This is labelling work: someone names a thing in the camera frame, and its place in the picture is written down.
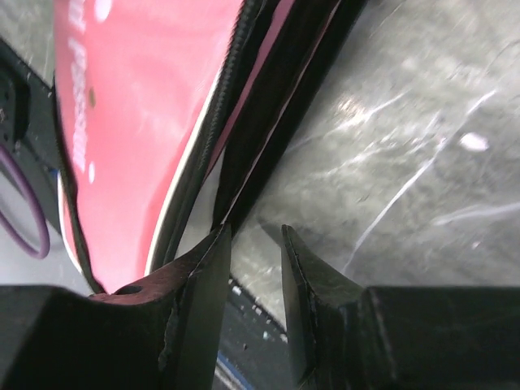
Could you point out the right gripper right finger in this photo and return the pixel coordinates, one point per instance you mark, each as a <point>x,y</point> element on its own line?
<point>345,336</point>

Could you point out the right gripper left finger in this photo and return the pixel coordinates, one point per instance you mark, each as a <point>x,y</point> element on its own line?
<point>158,332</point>

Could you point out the pink racket cover bag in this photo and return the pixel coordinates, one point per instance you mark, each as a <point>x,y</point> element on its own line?
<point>149,94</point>

